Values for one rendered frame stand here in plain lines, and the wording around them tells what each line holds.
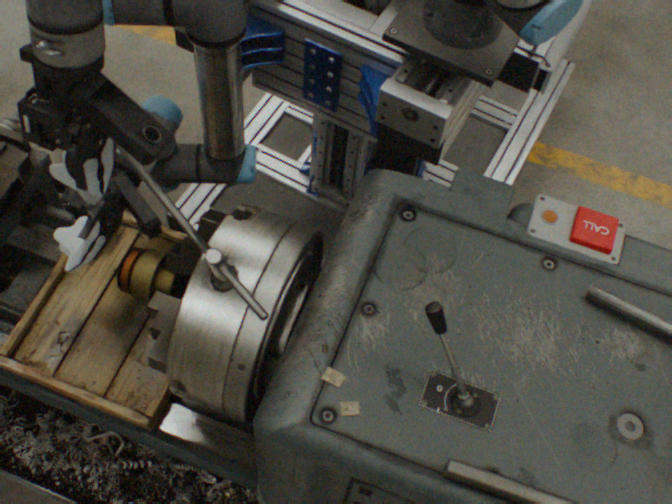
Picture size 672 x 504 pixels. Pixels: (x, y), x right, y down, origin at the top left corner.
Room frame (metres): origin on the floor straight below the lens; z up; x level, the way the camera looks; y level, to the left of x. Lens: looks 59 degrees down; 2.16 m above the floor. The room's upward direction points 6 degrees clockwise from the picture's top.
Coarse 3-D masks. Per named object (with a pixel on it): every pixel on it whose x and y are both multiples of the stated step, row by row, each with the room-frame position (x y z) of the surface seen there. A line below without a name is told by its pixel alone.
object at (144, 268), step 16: (128, 256) 0.58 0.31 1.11; (144, 256) 0.58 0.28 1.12; (160, 256) 0.58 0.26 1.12; (128, 272) 0.56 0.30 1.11; (144, 272) 0.55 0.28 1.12; (160, 272) 0.56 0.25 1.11; (128, 288) 0.54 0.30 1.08; (144, 288) 0.53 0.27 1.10; (160, 288) 0.54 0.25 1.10; (176, 288) 0.56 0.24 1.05
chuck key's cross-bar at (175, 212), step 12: (144, 168) 0.59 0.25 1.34; (144, 180) 0.57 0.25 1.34; (156, 192) 0.56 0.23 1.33; (168, 204) 0.54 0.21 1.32; (180, 216) 0.53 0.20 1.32; (192, 228) 0.52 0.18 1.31; (192, 240) 0.51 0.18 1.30; (204, 240) 0.51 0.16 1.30; (204, 252) 0.49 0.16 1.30; (228, 276) 0.46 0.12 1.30; (240, 288) 0.45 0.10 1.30; (252, 300) 0.43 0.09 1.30; (264, 312) 0.42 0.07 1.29
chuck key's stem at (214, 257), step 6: (210, 252) 0.48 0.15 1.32; (216, 252) 0.48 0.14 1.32; (210, 258) 0.48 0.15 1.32; (216, 258) 0.48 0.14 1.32; (222, 258) 0.48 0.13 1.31; (210, 264) 0.47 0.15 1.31; (216, 264) 0.47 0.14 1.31; (222, 264) 0.48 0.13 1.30; (216, 270) 0.47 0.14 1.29; (216, 276) 0.48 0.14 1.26; (222, 276) 0.48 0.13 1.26; (222, 282) 0.49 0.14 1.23
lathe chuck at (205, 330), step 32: (224, 224) 0.58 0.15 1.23; (256, 224) 0.59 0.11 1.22; (288, 224) 0.61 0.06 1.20; (224, 256) 0.53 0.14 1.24; (256, 256) 0.53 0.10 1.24; (192, 288) 0.48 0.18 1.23; (192, 320) 0.44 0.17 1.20; (224, 320) 0.44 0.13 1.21; (192, 352) 0.41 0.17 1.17; (224, 352) 0.41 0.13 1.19; (192, 384) 0.38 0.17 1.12; (224, 384) 0.38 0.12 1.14
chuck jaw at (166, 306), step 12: (156, 300) 0.51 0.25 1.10; (168, 300) 0.52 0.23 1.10; (180, 300) 0.52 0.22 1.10; (156, 312) 0.50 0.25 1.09; (168, 312) 0.50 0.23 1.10; (156, 324) 0.47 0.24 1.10; (168, 324) 0.48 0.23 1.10; (156, 336) 0.46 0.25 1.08; (168, 336) 0.46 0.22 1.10; (156, 348) 0.44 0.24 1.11; (156, 360) 0.42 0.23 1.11; (180, 384) 0.39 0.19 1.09
